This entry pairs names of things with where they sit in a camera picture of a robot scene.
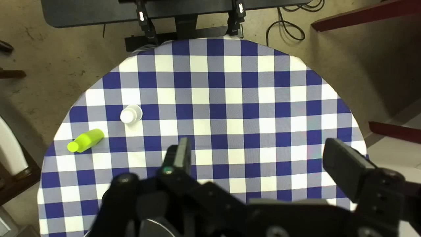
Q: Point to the black clamp left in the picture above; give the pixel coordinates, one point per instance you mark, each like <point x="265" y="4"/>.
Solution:
<point x="145" y="22"/>

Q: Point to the blue white checkered tablecloth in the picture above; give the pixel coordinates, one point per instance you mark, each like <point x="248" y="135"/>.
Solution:
<point x="257" y="119"/>

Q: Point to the dark red wooden furniture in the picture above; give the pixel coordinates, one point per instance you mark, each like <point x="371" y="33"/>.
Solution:
<point x="382" y="10"/>

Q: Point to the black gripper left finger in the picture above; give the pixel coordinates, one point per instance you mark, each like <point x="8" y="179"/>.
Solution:
<point x="177" y="159"/>

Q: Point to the black clamp right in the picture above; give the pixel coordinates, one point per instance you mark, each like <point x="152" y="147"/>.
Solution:
<point x="236" y="17"/>

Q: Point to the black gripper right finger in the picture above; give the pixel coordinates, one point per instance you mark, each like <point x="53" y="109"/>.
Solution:
<point x="346" y="166"/>

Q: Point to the black mounting plate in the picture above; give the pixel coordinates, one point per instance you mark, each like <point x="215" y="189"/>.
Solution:
<point x="65" y="13"/>

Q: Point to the black clamp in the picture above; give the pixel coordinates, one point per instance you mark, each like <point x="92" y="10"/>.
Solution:
<point x="145" y="22"/>
<point x="236" y="17"/>

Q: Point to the white plastic bottle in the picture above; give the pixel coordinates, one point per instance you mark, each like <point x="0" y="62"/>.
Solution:
<point x="131" y="114"/>

